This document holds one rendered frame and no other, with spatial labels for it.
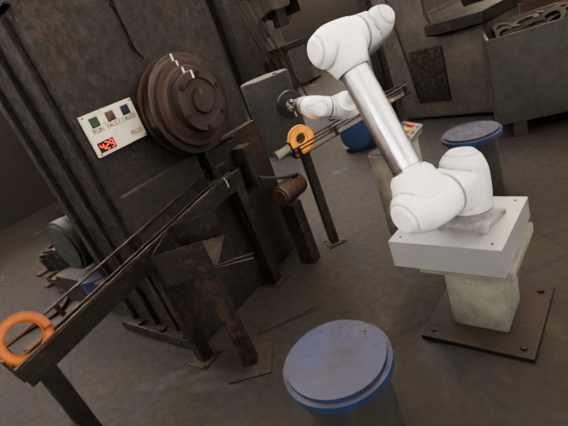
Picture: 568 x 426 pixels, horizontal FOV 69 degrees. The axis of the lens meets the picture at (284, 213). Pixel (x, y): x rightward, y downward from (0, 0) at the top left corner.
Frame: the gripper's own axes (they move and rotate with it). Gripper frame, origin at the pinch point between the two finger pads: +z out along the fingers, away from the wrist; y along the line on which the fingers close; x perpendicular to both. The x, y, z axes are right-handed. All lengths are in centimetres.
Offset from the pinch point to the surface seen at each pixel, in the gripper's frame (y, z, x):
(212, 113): -43.7, -16.0, 12.5
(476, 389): -12, -134, -86
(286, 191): -21.7, -13.0, -41.7
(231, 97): -24.8, 24.7, 10.2
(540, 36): 181, 4, -26
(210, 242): -71, -57, -29
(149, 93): -67, -22, 32
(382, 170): 30, -28, -48
